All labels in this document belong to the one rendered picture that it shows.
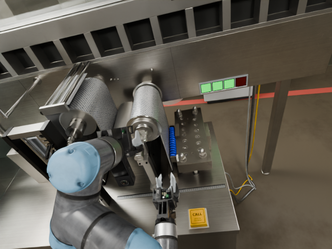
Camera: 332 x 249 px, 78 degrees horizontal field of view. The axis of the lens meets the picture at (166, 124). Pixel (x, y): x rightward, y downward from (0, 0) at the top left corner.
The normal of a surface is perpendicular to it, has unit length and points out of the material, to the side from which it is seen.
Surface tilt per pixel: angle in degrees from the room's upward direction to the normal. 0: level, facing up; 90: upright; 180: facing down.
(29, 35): 90
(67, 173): 50
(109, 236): 4
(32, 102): 90
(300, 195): 0
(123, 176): 81
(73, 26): 90
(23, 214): 0
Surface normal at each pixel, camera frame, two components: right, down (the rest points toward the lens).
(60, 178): -0.13, 0.05
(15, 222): -0.21, -0.72
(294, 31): 0.00, 0.67
